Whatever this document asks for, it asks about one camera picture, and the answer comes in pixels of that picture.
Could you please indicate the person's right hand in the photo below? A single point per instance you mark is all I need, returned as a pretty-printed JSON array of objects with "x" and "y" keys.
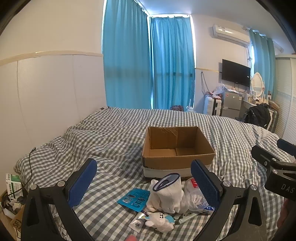
[{"x": 283, "y": 214}]

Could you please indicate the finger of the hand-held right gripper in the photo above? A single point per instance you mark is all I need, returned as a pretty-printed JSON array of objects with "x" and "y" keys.
[
  {"x": 288, "y": 146},
  {"x": 263, "y": 155}
]

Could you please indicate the white plush toy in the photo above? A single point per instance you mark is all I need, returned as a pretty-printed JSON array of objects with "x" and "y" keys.
[{"x": 159, "y": 221}]

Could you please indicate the clear water jug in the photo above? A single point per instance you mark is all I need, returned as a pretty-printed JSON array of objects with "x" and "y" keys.
[{"x": 190, "y": 109}]

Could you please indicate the white sock with blue cuff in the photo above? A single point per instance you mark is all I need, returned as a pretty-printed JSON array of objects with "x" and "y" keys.
[{"x": 167, "y": 194}]

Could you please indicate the metal nail clipper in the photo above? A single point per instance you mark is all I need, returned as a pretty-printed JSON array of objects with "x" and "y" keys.
[{"x": 185, "y": 217}]

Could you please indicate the brown cardboard box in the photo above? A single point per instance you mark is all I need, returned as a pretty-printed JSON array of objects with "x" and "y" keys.
[{"x": 178, "y": 150}]

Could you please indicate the dark patterned bag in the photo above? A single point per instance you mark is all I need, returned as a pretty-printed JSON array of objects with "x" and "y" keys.
[{"x": 177, "y": 108}]

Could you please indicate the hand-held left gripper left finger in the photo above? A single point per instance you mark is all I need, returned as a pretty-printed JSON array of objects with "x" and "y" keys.
[{"x": 82, "y": 183}]

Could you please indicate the clear plastic bag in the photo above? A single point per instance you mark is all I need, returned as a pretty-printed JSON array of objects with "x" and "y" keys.
[{"x": 219, "y": 90}]

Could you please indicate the green and white box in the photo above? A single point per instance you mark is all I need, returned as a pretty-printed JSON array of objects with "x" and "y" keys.
[{"x": 12, "y": 184}]

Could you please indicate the teal packet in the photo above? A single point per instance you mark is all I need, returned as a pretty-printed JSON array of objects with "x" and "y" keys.
[{"x": 134, "y": 199}]

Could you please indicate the grey checked blanket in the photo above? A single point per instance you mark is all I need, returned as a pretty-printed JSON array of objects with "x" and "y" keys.
[{"x": 115, "y": 139}]

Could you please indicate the white wardrobe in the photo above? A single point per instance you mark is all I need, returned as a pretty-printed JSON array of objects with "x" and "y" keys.
[{"x": 286, "y": 97}]

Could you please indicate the narrow blue curtain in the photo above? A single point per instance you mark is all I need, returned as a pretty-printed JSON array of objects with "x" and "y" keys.
[{"x": 262, "y": 62}]

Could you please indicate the white dressing table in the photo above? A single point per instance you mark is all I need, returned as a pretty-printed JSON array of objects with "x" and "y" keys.
[{"x": 247, "y": 105}]

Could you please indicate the black backpack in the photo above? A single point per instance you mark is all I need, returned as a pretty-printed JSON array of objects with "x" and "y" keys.
[{"x": 257, "y": 114}]

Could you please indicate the small red object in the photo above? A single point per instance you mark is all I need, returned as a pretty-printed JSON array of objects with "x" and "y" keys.
[{"x": 132, "y": 238}]

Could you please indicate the white oval mirror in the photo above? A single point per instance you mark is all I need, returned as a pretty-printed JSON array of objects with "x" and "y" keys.
[{"x": 257, "y": 84}]

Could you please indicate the blue window curtain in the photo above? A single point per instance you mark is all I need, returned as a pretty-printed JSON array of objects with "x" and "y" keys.
[{"x": 172, "y": 64}]

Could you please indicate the red white plastic packet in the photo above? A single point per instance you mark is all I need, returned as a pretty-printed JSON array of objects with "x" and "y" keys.
[{"x": 193, "y": 199}]

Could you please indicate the white air conditioner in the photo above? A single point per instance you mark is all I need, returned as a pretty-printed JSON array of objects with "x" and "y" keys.
[{"x": 229, "y": 34}]

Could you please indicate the white suitcase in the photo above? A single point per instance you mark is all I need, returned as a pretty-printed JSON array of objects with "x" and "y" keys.
[{"x": 211, "y": 105}]

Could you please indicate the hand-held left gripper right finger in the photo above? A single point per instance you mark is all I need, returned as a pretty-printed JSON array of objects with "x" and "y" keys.
[{"x": 204, "y": 183}]

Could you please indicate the small white tube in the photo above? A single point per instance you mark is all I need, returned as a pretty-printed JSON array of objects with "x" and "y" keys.
[{"x": 136, "y": 223}]

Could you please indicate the grey mini fridge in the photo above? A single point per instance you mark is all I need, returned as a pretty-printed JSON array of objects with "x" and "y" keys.
[{"x": 231, "y": 104}]

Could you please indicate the cardboard box beside bed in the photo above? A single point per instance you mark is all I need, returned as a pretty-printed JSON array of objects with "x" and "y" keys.
[{"x": 13, "y": 220}]

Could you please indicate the black wall television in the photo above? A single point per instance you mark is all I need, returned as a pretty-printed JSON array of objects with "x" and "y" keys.
[{"x": 235, "y": 73}]

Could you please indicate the wide blue curtain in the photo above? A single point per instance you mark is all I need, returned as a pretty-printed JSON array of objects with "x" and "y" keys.
[{"x": 127, "y": 58}]

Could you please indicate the wooden chair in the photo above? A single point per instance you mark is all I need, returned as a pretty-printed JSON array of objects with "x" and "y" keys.
[{"x": 274, "y": 115}]

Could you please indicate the grey checked pillow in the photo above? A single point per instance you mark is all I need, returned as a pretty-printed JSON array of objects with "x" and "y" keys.
[{"x": 44, "y": 157}]

